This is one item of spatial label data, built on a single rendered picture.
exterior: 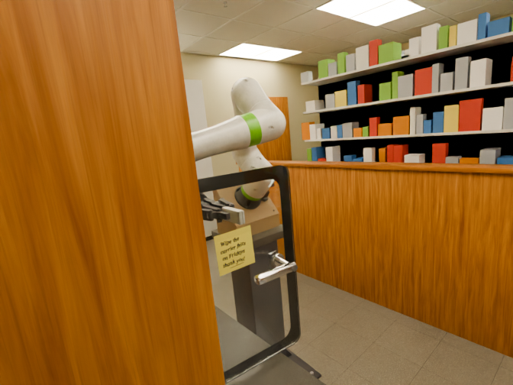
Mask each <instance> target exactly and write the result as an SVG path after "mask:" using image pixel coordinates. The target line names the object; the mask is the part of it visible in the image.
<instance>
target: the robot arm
mask: <svg viewBox="0 0 513 385"><path fill-rule="evenodd" d="M231 100H232V104H233V108H234V117H233V118H230V119H228V120H226V121H223V122H221V123H219V124H216V125H213V126H211V127H208V128H204V129H202V130H198V131H193V132H192V143H193V149H194V155H195V161H198V160H202V159H205V158H207V157H212V156H214V155H218V154H223V153H227V152H231V151H232V155H233V158H234V159H235V161H236V162H237V164H238V166H239V167H240V169H241V170H242V171H246V170H254V169H259V168H264V167H272V165H271V163H270V162H268V161H267V160H266V159H265V158H264V156H263V155H262V154H261V153H260V151H259V150H258V148H257V145H258V144H263V143H266V142H269V141H273V140H275V139H277V138H279V137H280V136H281V135H282V134H283V133H284V131H285V129H286V118H285V116H284V114H283V113H282V112H281V111H280V110H279V109H278V108H277V107H276V106H275V105H274V104H273V103H272V102H271V101H270V99H269V98H268V96H267V95H266V93H265V92H264V91H263V89H262V87H261V85H260V84H259V83H258V82H257V81H256V80H255V79H253V78H250V77H244V78H241V79H239V80H237V81H236V82H235V83H234V84H233V86H232V88H231Z"/></svg>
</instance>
